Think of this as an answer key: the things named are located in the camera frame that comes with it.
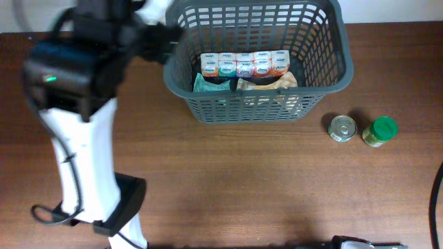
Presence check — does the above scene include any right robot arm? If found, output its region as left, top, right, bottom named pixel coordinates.
left=294, top=235, right=409, bottom=249

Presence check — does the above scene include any grey plastic basket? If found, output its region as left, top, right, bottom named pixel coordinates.
left=163, top=0, right=354, bottom=124

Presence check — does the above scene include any white tissue pack strip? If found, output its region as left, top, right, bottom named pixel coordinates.
left=200, top=50, right=290, bottom=78

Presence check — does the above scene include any teal snack wrapper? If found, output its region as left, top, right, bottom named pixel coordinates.
left=193, top=73, right=230, bottom=105

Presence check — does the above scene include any tan paper bag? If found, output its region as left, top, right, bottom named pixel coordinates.
left=237, top=72, right=299, bottom=110

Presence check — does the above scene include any tin can green label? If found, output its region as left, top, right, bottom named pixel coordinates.
left=328, top=115, right=357, bottom=142

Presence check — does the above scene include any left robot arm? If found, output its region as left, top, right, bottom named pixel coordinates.
left=21, top=0, right=183, bottom=248

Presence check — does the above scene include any green lid glass jar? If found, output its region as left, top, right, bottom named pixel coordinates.
left=362, top=116, right=399, bottom=147

